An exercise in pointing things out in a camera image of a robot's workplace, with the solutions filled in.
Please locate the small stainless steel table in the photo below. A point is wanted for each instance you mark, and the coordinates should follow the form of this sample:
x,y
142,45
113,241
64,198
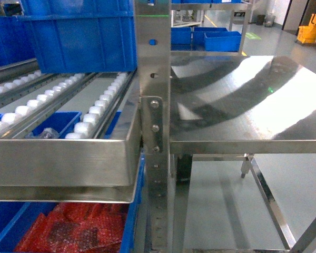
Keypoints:
x,y
235,106

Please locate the clear plastic bag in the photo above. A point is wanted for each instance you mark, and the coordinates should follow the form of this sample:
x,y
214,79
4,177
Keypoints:
x,y
46,133

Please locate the yellow mop bucket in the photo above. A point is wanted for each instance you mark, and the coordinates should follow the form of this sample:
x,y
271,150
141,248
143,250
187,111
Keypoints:
x,y
307,34

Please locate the red bubble wrap bags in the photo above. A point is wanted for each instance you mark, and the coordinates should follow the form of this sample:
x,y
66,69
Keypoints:
x,y
77,227

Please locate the large blue bin upper shelf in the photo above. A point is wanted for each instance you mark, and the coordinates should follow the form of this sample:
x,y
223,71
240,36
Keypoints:
x,y
81,36

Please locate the blue bin with red bags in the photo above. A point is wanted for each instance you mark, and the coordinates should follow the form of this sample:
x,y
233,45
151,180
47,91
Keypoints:
x,y
17,217

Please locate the blue bin with plastic bag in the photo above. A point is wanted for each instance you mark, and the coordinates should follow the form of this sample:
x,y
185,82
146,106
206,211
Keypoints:
x,y
62,122

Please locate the steel roller shelf rack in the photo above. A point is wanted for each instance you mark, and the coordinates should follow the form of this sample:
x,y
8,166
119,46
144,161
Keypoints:
x,y
124,115

